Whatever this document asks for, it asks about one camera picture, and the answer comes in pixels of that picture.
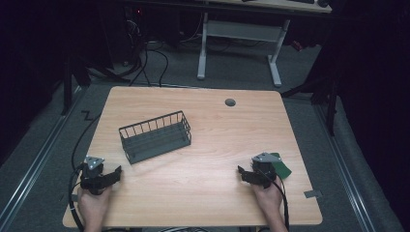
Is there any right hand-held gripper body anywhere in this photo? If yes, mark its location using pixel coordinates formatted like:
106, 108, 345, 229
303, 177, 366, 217
249, 152, 282, 189

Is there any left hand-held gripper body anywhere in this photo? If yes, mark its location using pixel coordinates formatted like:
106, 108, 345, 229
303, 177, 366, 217
79, 156, 106, 196

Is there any green cloth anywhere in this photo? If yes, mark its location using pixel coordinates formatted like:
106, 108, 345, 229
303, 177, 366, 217
269, 152, 293, 181

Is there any person's right hand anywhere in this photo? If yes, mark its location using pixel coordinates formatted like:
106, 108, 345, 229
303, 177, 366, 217
251, 175, 285, 221

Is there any person's left hand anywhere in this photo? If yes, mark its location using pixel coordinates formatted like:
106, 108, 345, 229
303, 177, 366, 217
76, 186, 113, 227

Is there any black metal stand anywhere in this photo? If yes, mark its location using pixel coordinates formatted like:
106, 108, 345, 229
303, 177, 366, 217
279, 61, 343, 137
60, 52, 93, 116

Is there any white-legged desk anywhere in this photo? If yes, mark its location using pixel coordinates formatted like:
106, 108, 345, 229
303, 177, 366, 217
196, 0, 334, 88

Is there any black computer tower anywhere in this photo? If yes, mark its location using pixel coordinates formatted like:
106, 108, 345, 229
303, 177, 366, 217
123, 5, 145, 67

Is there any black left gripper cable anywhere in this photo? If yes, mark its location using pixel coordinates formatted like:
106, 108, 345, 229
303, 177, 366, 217
67, 163, 86, 232

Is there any dark grey wire basket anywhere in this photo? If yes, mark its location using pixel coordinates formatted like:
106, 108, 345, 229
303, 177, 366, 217
118, 110, 192, 165

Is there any metal floor rail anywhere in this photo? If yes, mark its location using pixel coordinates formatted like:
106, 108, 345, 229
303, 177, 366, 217
313, 101, 377, 232
0, 86, 83, 226

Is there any black floor cable loop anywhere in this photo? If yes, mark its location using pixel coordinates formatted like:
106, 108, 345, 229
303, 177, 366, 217
128, 41, 170, 88

